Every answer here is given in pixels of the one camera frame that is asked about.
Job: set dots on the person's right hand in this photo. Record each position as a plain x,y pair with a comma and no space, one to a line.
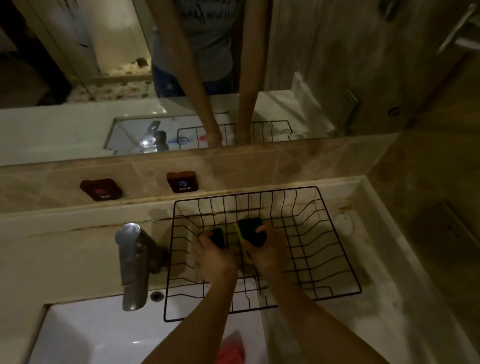
268,258

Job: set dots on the person's left hand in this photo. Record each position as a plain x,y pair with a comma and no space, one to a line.
213,262

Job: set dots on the person's left fingers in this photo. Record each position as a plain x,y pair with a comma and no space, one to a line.
204,240

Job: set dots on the person's right thumb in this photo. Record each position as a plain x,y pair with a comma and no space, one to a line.
249,249

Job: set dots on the small black object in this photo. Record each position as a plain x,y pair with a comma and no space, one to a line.
218,238

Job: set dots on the yellow and green sponge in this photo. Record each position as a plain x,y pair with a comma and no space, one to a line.
249,229

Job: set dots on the person's left forearm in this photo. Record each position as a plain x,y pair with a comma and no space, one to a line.
198,322

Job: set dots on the person's right forearm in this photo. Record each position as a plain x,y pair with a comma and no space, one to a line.
311,322

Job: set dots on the chrome faucet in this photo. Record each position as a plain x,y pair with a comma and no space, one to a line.
133,262

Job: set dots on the round white soap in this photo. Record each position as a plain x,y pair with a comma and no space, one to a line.
343,224

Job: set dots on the pink cloth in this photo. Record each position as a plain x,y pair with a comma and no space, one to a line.
231,350

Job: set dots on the red hot water label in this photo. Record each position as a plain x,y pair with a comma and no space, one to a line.
101,189

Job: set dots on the white sink basin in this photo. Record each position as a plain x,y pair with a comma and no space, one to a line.
97,333

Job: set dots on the wall mirror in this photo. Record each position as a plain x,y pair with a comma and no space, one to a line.
75,123

